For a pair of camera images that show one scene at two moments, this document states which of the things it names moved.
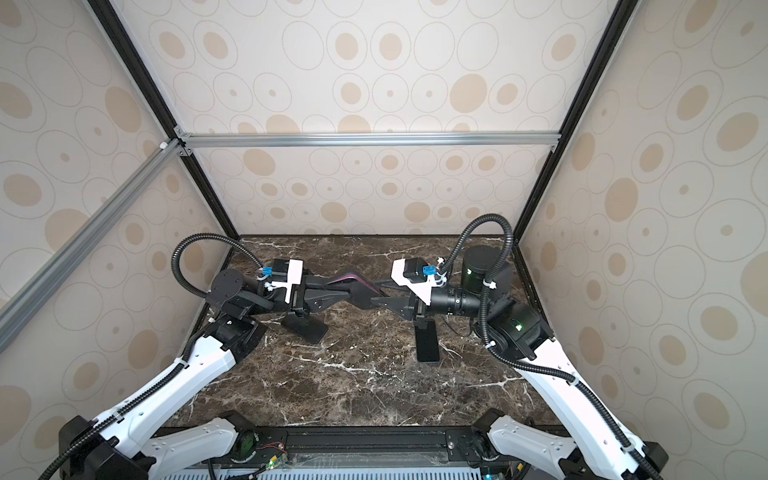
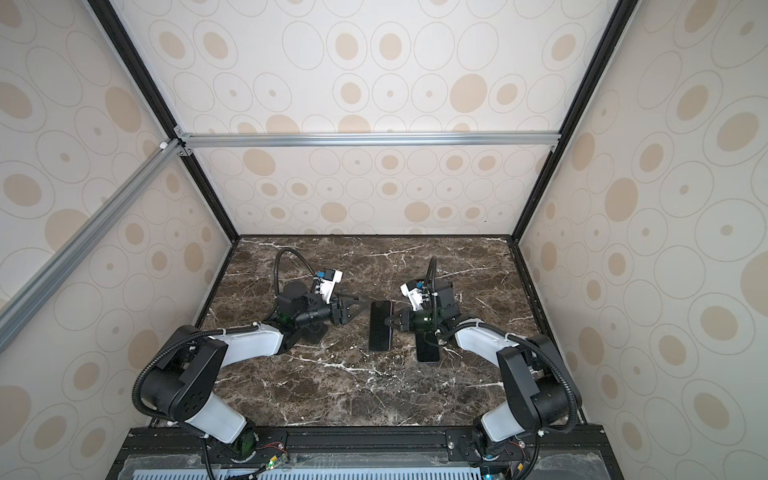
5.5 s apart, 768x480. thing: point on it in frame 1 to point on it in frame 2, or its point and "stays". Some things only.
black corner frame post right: [619, 18] stays
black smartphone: [427, 342] stays
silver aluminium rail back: [371, 139] stays
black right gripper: [409, 310] to [405, 325]
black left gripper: [304, 300] to [338, 311]
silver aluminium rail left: [46, 280] stays
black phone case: [310, 328] stays
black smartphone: [360, 292] to [380, 333]
